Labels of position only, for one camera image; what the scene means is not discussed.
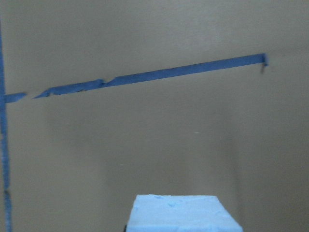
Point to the blue foam block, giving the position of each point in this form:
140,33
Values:
192,213

